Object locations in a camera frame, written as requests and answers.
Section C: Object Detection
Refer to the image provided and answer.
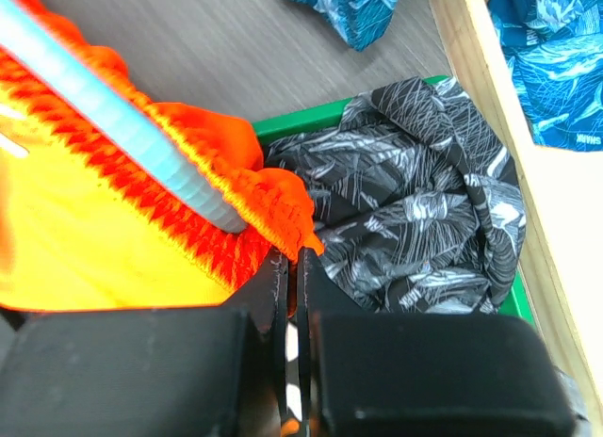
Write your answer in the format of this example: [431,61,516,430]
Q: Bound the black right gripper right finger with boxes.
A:
[297,250,576,436]

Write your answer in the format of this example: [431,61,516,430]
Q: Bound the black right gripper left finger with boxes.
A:
[1,251,288,436]

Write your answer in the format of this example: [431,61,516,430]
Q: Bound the orange shorts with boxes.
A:
[1,0,324,313]

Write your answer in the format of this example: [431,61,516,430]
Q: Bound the teal hanger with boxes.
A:
[1,0,247,234]

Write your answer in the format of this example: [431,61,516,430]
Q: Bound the dark patterned shorts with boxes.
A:
[265,78,526,314]

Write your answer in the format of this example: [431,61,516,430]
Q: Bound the grey shorts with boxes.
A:
[556,367,593,437]

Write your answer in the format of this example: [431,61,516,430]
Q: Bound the blue patterned shorts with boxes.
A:
[289,0,602,152]

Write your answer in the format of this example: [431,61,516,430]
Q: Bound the wooden clothes rack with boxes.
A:
[429,0,602,436]

